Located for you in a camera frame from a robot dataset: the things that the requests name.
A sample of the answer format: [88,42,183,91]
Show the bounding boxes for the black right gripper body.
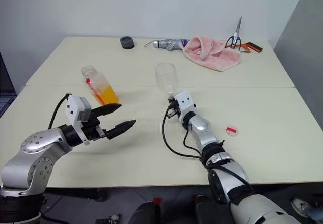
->
[166,102,181,118]

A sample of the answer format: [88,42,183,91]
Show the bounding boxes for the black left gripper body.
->
[80,115,109,142]

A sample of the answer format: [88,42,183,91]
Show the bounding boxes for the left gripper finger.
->
[91,103,123,118]
[105,119,137,141]

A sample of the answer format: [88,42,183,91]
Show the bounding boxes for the bottle with orange liquid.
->
[80,65,120,106]

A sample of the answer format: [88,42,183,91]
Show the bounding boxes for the white bottle cap red tape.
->
[225,126,239,137]

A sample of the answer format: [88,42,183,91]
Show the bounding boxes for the folded grey umbrella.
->
[144,38,190,51]

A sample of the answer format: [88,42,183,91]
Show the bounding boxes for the pink towel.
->
[182,35,242,72]

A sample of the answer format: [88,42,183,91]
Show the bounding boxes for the dark grey round container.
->
[119,36,135,50]

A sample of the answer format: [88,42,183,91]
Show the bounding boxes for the dark rounded shape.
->
[193,193,218,224]
[130,197,163,224]

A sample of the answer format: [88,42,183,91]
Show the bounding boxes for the dark laptop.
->
[0,51,17,117]

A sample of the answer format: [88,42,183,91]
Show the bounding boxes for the white sneaker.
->
[291,197,323,220]

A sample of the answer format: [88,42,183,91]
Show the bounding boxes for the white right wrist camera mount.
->
[174,90,197,122]

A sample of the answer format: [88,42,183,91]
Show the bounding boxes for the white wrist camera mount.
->
[174,90,197,122]
[65,94,93,146]

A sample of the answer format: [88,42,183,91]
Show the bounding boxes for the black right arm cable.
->
[161,107,253,192]

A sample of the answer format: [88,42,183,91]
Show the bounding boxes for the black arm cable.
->
[47,93,71,129]
[161,107,253,192]

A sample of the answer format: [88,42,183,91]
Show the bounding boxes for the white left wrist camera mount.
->
[65,94,93,146]

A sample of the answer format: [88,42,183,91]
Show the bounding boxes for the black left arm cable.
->
[47,93,71,129]

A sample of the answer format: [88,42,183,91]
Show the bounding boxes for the silver scissors black handles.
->
[225,15,243,49]

